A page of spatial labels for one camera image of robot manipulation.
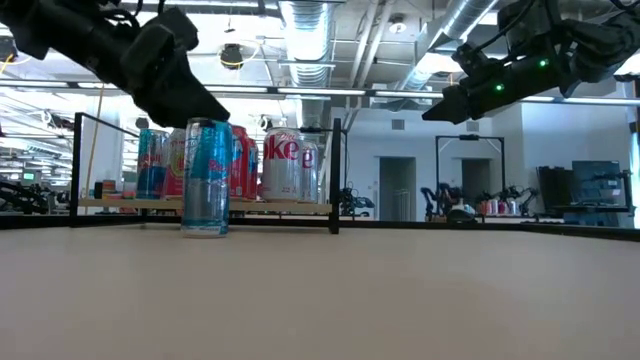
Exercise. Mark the overhead light bar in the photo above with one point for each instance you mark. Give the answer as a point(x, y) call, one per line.
point(325, 91)

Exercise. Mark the light blue Red Bull can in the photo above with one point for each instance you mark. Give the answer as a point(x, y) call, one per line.
point(207, 190)

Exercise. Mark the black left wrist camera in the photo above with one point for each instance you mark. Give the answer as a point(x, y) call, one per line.
point(180, 27)

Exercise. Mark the black background rig frame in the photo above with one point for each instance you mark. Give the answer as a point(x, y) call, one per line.
point(470, 136)

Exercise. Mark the green lit sign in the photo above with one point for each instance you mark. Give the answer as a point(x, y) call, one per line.
point(29, 176)

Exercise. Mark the silver ventilation duct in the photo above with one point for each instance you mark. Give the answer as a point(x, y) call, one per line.
point(305, 40)

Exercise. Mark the pink Spindrift can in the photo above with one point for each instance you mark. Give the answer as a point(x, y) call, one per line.
point(175, 165)

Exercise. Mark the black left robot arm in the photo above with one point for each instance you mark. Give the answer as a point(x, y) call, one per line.
point(60, 30)

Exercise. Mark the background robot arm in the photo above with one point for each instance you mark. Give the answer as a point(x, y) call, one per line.
point(352, 202)
point(520, 192)
point(430, 195)
point(20, 197)

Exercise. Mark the dark computer workstation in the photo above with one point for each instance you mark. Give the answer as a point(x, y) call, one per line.
point(595, 180)

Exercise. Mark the silver Diet Coke can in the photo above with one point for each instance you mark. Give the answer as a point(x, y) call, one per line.
point(310, 175)
point(281, 170)

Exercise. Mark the black overhead camera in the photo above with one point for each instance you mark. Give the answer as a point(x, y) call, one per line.
point(232, 56)

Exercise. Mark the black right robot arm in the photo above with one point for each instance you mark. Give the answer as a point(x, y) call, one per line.
point(600, 45)

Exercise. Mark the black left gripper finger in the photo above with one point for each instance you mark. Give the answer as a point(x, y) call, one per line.
point(212, 107)
point(170, 105)

